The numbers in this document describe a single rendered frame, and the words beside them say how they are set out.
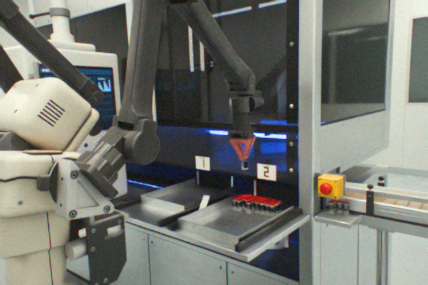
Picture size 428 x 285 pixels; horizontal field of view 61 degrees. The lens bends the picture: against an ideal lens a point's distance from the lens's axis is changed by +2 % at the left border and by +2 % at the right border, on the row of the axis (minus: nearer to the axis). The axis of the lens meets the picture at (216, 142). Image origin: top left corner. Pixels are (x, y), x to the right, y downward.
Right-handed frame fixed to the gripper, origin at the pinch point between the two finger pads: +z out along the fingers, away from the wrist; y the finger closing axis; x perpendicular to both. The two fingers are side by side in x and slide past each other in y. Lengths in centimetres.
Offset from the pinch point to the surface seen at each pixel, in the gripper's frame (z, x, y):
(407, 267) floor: 119, -57, 174
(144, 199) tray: 22, 50, 12
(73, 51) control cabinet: -43, 86, 19
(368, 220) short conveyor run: 28, -36, 26
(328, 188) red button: 13.8, -24.1, 15.4
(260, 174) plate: 12.9, 3.2, 26.2
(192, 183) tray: 24, 44, 43
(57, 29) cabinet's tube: -53, 93, 19
